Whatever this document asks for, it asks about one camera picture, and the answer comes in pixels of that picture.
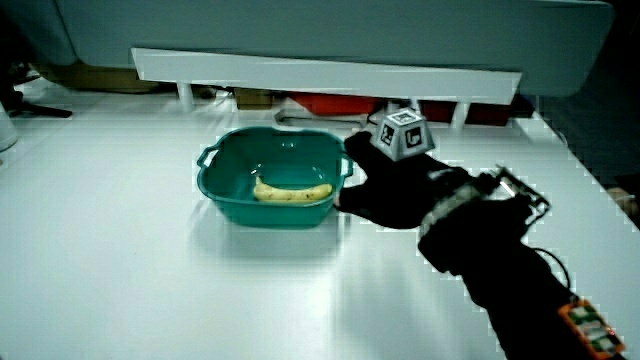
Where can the teal plastic bowl plate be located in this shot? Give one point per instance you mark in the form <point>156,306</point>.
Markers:
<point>235,170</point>

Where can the yellow banana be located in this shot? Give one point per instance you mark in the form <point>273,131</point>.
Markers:
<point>292,193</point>

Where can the grey-blue sofa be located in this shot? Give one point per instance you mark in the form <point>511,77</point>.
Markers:
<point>350,30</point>

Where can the large cardboard box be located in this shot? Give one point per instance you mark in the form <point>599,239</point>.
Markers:
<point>95,80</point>

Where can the black tripod stand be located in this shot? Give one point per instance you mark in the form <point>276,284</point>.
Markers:
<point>30,106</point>

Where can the person's right forearm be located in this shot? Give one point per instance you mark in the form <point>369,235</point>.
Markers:
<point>500,270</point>

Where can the grey metal bracket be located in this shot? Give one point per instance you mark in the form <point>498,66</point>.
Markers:
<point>320,119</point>

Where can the dark red box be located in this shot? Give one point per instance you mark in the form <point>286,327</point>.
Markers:
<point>482,114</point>

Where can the white raised shelf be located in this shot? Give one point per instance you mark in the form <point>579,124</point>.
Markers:
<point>300,75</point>

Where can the small cardboard box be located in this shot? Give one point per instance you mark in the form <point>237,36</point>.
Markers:
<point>252,98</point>

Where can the orange circuit module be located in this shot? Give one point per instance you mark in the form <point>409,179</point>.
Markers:
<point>592,327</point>

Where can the person's right hand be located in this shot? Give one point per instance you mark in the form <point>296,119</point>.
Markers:
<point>395,195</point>

